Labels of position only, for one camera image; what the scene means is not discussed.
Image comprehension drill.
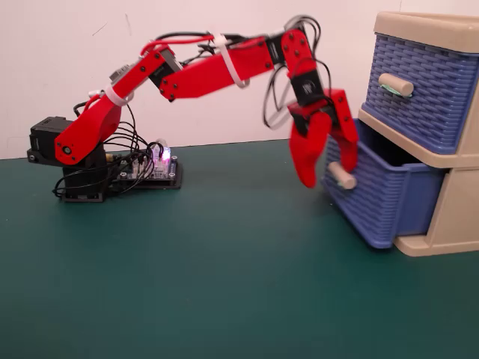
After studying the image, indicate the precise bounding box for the controller circuit board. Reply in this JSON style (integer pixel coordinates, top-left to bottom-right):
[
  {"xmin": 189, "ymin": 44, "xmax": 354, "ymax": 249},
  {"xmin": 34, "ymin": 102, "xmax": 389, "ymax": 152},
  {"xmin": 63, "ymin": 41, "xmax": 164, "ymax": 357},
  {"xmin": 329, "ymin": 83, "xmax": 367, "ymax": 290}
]
[{"xmin": 108, "ymin": 144, "xmax": 184, "ymax": 191}]

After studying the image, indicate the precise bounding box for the beige drawer cabinet frame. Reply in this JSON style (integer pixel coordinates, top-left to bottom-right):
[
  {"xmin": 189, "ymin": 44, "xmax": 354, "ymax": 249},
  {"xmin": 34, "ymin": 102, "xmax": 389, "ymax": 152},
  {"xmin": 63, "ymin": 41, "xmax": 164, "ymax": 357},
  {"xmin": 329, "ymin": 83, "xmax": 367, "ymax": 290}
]
[{"xmin": 357, "ymin": 10, "xmax": 479, "ymax": 257}]

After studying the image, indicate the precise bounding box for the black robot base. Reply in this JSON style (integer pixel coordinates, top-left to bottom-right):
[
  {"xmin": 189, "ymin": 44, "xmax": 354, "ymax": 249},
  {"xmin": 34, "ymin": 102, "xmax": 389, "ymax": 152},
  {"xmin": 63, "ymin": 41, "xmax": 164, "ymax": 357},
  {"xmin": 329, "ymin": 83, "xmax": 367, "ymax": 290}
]
[{"xmin": 26, "ymin": 116, "xmax": 115, "ymax": 203}]

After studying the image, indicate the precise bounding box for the beige drawer handle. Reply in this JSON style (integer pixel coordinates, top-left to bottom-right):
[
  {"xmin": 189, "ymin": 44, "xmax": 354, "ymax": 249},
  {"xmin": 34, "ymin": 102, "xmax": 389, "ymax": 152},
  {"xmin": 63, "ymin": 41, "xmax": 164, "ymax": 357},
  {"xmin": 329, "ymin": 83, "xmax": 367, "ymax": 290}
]
[
  {"xmin": 377, "ymin": 73, "xmax": 415, "ymax": 99},
  {"xmin": 328, "ymin": 161, "xmax": 357, "ymax": 190}
]

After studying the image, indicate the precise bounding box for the white cable tie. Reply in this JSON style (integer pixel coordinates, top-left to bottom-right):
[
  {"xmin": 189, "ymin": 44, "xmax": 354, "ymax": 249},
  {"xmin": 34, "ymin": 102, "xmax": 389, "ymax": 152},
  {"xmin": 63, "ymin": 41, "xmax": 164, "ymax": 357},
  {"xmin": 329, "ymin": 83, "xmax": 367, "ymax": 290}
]
[
  {"xmin": 88, "ymin": 85, "xmax": 135, "ymax": 108},
  {"xmin": 211, "ymin": 32, "xmax": 251, "ymax": 90}
]

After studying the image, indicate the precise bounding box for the red wire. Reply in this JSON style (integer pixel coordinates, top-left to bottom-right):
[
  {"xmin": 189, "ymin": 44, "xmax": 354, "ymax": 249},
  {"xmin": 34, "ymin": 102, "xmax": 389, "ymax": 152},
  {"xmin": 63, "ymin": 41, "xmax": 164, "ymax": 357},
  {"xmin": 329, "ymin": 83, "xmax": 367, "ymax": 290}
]
[{"xmin": 141, "ymin": 34, "xmax": 216, "ymax": 54}]

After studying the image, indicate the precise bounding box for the dark green table mat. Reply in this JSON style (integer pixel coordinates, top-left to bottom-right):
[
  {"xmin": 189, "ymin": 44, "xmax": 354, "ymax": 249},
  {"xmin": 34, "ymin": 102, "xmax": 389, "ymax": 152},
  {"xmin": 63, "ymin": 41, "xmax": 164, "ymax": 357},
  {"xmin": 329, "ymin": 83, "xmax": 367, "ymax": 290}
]
[{"xmin": 0, "ymin": 136, "xmax": 479, "ymax": 359}]

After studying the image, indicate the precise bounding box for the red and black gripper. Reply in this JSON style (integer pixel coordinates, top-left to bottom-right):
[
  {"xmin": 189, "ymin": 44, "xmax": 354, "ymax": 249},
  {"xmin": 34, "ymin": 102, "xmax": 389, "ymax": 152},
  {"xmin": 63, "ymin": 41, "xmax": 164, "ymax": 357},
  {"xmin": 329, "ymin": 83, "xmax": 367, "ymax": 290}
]
[{"xmin": 287, "ymin": 89, "xmax": 359, "ymax": 189}]

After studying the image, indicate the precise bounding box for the blue wicker-pattern drawer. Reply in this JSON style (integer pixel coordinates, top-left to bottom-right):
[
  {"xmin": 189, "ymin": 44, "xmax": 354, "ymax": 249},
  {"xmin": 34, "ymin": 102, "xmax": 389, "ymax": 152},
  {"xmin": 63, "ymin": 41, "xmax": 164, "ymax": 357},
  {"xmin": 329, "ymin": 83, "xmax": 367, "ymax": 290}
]
[
  {"xmin": 320, "ymin": 118, "xmax": 449, "ymax": 250},
  {"xmin": 361, "ymin": 32, "xmax": 479, "ymax": 155}
]

